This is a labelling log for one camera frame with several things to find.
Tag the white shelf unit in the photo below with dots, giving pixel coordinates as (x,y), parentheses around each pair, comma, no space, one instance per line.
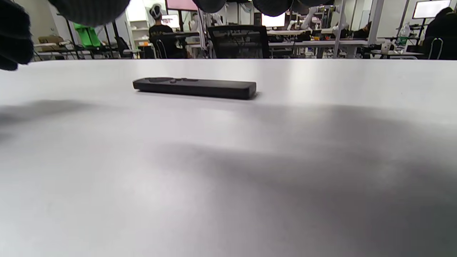
(139,34)

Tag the black chair with metal frame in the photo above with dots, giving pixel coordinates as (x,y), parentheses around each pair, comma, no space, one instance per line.
(435,48)

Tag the black remote control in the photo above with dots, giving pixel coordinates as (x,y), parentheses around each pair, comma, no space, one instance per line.
(200,87)

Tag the clear plastic water bottle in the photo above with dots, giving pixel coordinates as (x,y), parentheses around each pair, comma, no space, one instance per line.
(404,34)

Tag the pink display screen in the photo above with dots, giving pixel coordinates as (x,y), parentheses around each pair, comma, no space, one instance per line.
(180,4)

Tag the bright computer monitor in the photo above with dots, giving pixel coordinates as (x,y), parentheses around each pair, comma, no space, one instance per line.
(273,20)

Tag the long white desk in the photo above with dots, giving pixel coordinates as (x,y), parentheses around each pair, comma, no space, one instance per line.
(321,43)

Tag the black mesh office chair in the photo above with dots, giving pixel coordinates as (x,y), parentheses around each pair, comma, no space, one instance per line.
(238,42)

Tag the person's right hand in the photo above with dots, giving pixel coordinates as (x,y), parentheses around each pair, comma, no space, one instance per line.
(14,35)

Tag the white support pillar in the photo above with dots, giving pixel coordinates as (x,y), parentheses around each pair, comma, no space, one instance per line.
(375,19)

